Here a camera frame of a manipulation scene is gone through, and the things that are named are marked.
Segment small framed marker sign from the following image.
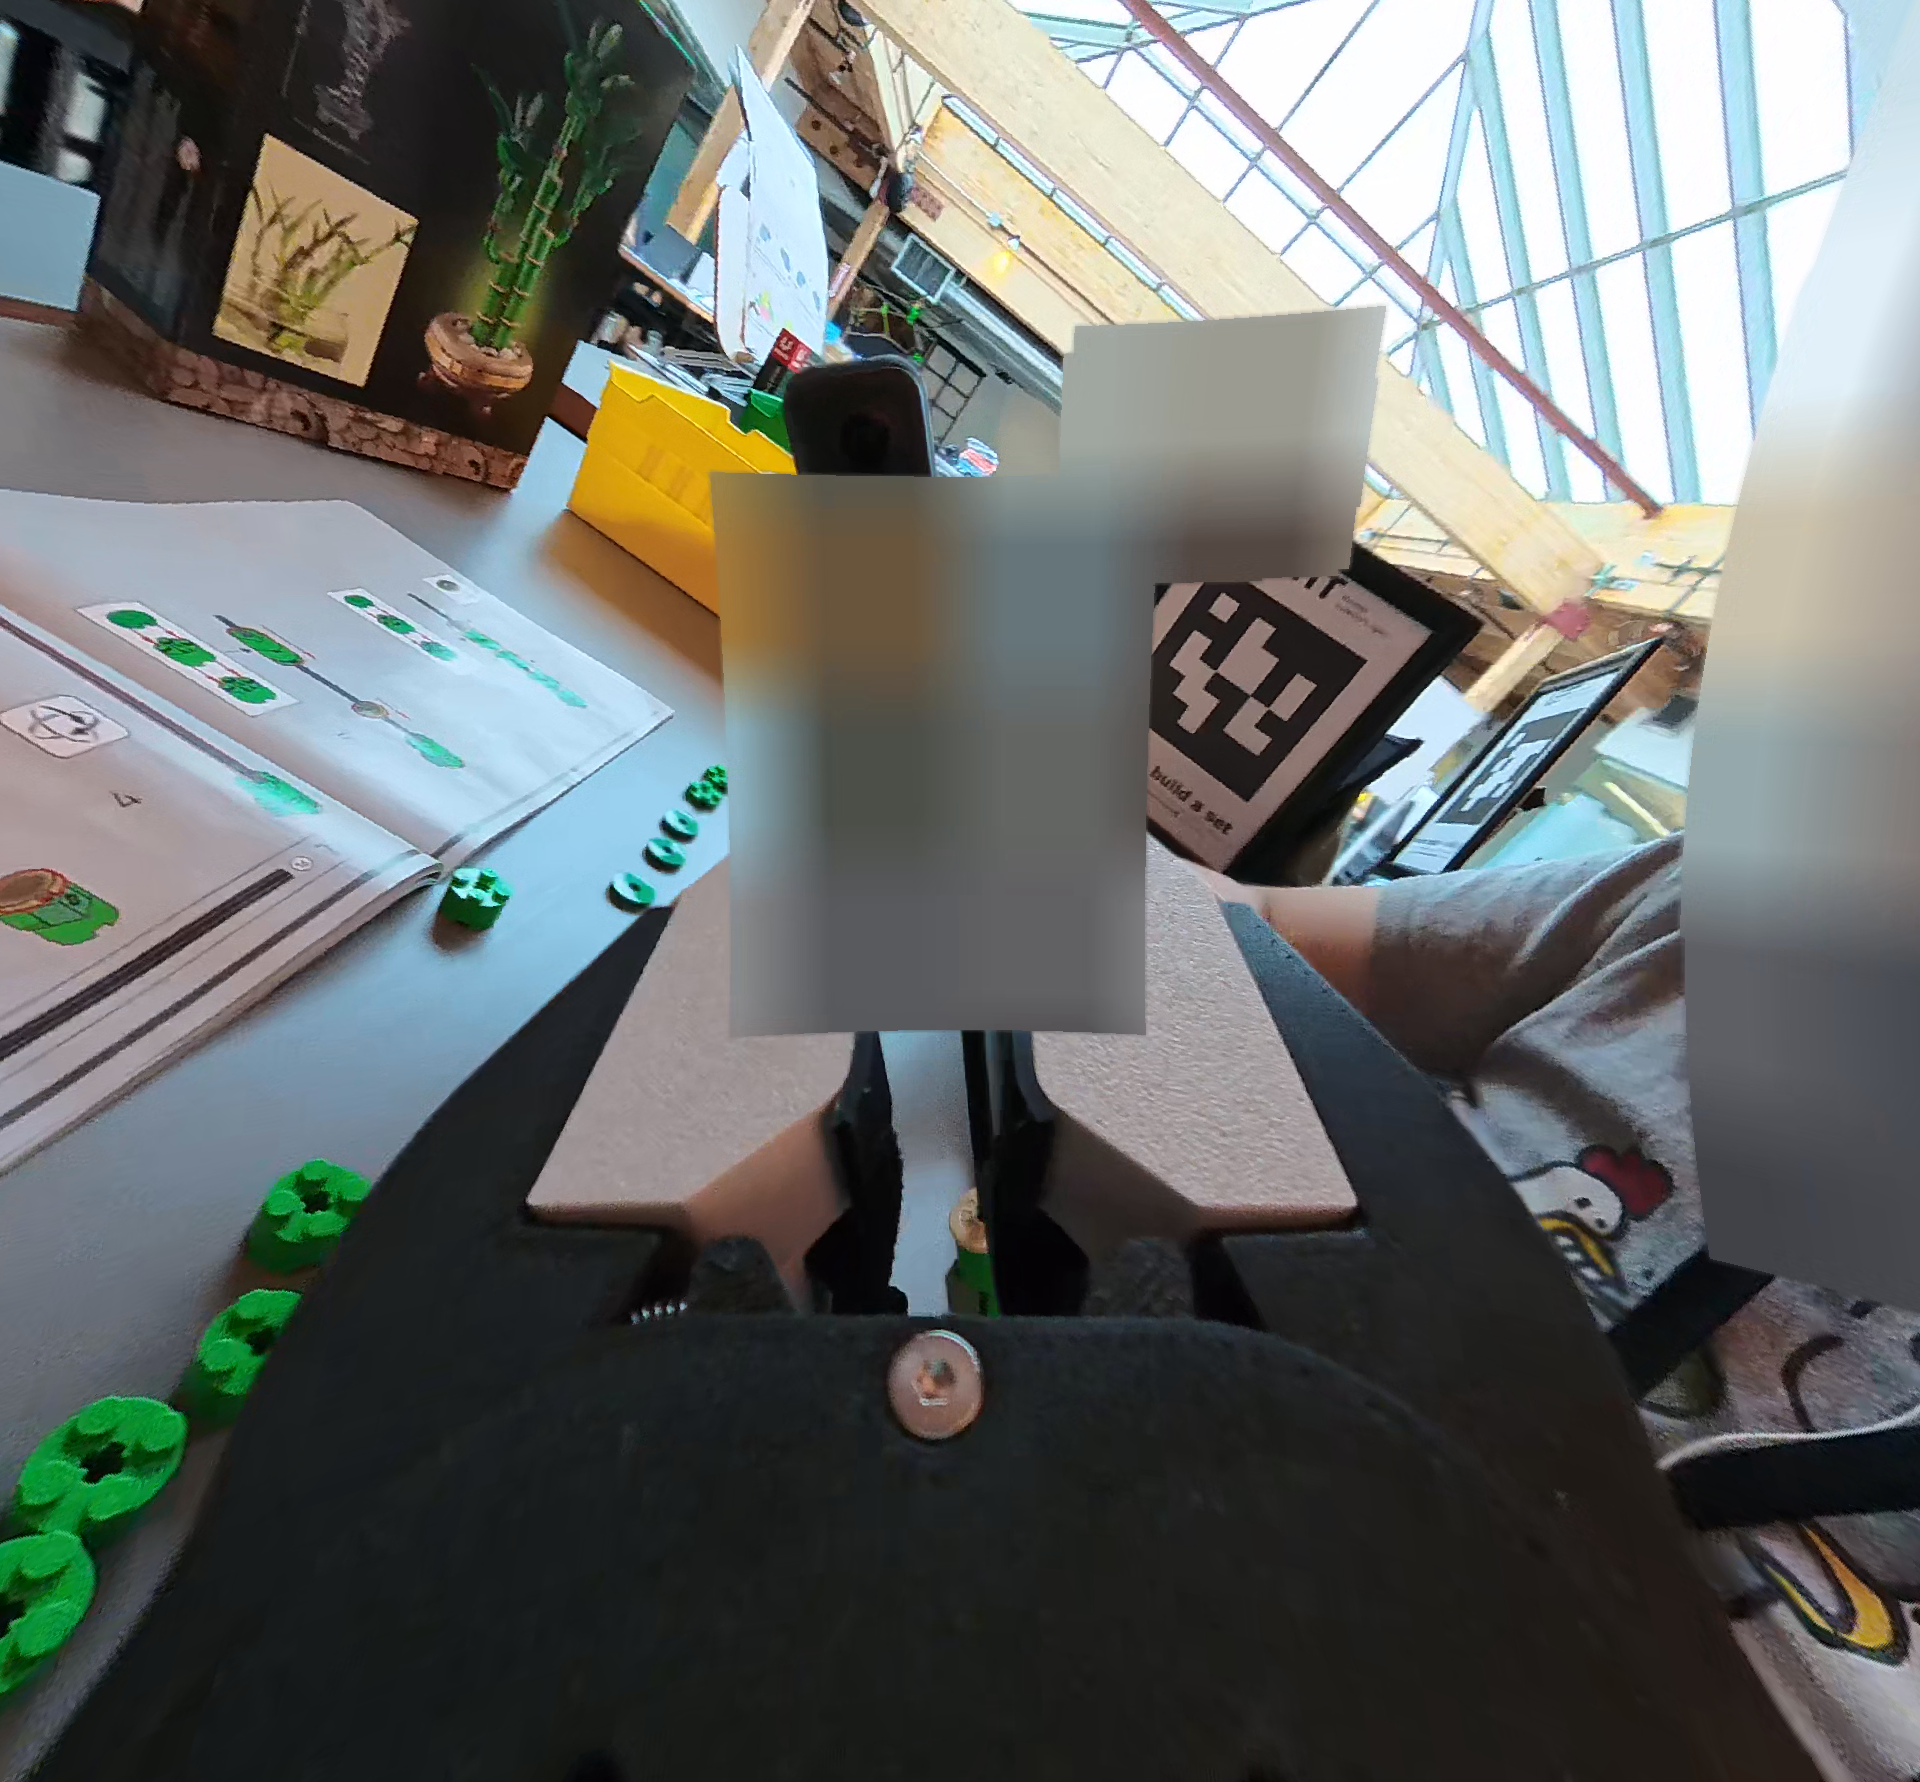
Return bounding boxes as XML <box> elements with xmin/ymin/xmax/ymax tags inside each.
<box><xmin>1371</xmin><ymin>635</ymin><xmax>1669</xmax><ymax>886</ymax></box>

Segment yellow plastic bin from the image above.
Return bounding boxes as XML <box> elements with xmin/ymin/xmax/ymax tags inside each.
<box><xmin>566</xmin><ymin>362</ymin><xmax>798</xmax><ymax>614</ymax></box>

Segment narrow black strap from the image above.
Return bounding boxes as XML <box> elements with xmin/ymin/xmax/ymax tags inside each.
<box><xmin>1666</xmin><ymin>1428</ymin><xmax>1920</xmax><ymax>1532</ymax></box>

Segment white hanging paper sheets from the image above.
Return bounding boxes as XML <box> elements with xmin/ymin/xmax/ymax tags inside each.
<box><xmin>713</xmin><ymin>50</ymin><xmax>832</xmax><ymax>362</ymax></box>

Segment person's right forearm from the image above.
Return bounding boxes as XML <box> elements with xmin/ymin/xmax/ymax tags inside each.
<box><xmin>1199</xmin><ymin>875</ymin><xmax>1388</xmax><ymax>978</ymax></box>

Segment open instruction booklet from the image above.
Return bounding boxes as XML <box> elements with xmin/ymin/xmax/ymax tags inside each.
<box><xmin>0</xmin><ymin>489</ymin><xmax>677</xmax><ymax>1173</ymax></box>

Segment black bamboo print box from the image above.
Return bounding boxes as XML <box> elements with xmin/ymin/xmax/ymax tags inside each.
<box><xmin>83</xmin><ymin>0</ymin><xmax>700</xmax><ymax>491</ymax></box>

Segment grey printed t-shirt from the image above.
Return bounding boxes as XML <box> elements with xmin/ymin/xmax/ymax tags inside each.
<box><xmin>1367</xmin><ymin>834</ymin><xmax>1920</xmax><ymax>1782</ymax></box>

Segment large green round brick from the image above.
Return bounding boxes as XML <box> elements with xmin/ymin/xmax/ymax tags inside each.
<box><xmin>180</xmin><ymin>1285</ymin><xmax>304</xmax><ymax>1424</ymax></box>
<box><xmin>247</xmin><ymin>1158</ymin><xmax>373</xmax><ymax>1275</ymax></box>
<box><xmin>13</xmin><ymin>1394</ymin><xmax>190</xmax><ymax>1542</ymax></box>
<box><xmin>0</xmin><ymin>1527</ymin><xmax>100</xmax><ymax>1698</ymax></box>

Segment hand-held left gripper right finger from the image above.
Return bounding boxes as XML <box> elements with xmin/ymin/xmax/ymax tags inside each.
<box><xmin>993</xmin><ymin>851</ymin><xmax>1362</xmax><ymax>1307</ymax></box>

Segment large framed marker sign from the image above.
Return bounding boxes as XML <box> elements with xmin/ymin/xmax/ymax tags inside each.
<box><xmin>1147</xmin><ymin>545</ymin><xmax>1487</xmax><ymax>886</ymax></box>

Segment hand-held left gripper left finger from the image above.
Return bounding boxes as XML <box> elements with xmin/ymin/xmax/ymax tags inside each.
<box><xmin>527</xmin><ymin>898</ymin><xmax>904</xmax><ymax>1312</ymax></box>

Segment wide black strap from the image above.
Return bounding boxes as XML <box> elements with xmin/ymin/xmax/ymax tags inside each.
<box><xmin>1611</xmin><ymin>1256</ymin><xmax>1774</xmax><ymax>1396</ymax></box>

